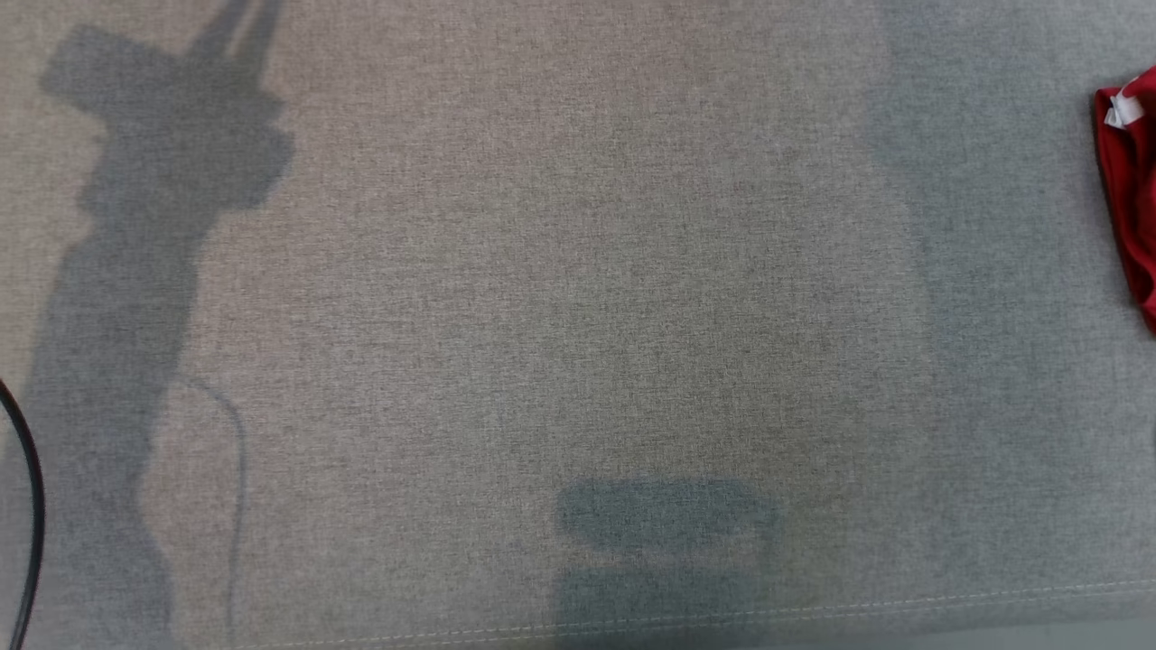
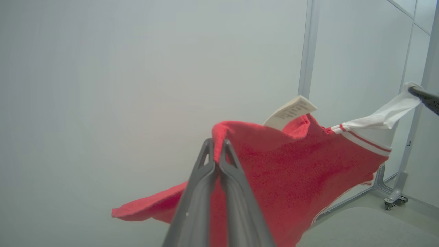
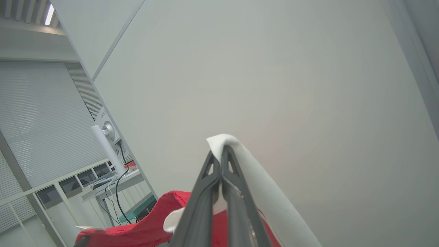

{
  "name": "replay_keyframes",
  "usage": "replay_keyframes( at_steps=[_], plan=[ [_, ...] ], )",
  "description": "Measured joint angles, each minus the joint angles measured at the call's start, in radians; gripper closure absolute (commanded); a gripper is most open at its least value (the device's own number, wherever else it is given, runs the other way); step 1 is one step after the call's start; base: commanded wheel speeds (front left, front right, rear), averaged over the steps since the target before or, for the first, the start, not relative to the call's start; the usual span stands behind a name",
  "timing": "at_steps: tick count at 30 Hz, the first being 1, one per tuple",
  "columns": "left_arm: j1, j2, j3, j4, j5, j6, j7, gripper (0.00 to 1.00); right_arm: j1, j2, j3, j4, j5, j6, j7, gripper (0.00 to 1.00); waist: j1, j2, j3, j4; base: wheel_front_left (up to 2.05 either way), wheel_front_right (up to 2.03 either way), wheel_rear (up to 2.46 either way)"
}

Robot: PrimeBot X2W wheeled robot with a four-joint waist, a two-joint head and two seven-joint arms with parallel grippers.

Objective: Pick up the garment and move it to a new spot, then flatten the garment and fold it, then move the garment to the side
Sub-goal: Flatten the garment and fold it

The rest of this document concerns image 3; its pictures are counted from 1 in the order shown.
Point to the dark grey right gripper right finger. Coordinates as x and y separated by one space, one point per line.
243 223

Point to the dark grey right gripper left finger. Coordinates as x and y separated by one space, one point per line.
195 223

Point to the red jersey with number print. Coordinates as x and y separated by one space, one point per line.
274 206

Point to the teal under-desk tray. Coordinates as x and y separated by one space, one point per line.
140 206

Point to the white metal desk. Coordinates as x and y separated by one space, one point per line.
130 180

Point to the stack of papers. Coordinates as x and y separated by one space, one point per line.
103 180

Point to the white computer monitor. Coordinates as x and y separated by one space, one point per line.
103 144

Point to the white window blind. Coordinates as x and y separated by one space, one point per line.
44 120

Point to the ceiling light panel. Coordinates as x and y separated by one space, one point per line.
49 13

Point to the grey partition post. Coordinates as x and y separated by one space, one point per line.
422 51

